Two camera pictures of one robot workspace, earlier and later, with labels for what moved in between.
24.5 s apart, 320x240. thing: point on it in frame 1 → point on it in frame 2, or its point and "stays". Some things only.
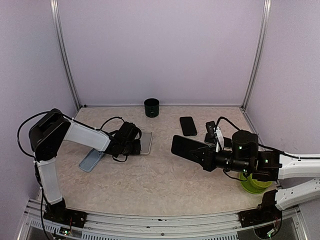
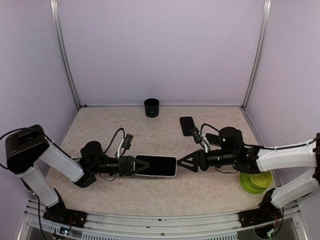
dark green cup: x=151 y=106 stays
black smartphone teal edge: x=188 y=126 stays
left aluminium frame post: x=63 y=53 stays
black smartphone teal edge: x=181 y=146 → x=159 y=166
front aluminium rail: x=31 y=226 stays
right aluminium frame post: x=258 y=56 stays
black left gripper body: x=128 y=150 → x=122 y=169
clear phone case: x=145 y=142 → x=160 y=166
